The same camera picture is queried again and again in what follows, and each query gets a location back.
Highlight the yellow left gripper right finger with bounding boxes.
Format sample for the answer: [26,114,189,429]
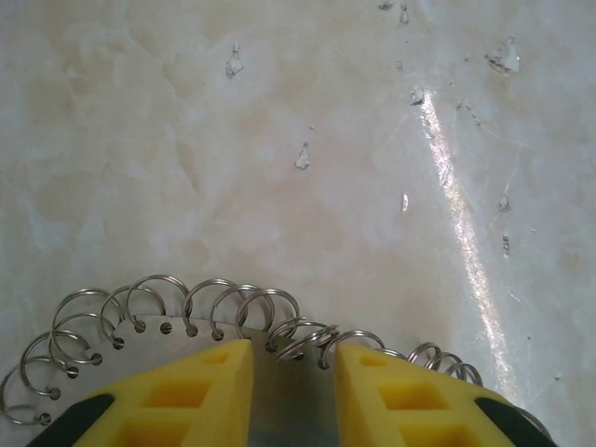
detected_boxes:
[333,343,560,447]

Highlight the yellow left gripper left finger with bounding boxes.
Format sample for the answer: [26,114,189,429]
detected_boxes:
[34,338,255,447]

